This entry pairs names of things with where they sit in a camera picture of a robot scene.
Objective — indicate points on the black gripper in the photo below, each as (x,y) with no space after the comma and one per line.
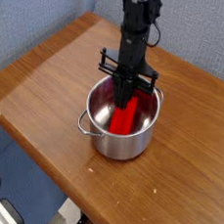
(128,67)

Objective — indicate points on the red block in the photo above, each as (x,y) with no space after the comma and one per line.
(121,122)

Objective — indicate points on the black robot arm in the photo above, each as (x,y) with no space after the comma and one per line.
(140,15)

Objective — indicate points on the stainless steel pot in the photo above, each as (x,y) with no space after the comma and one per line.
(96,119)

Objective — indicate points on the white table leg bracket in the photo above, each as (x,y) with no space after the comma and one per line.
(69,213)

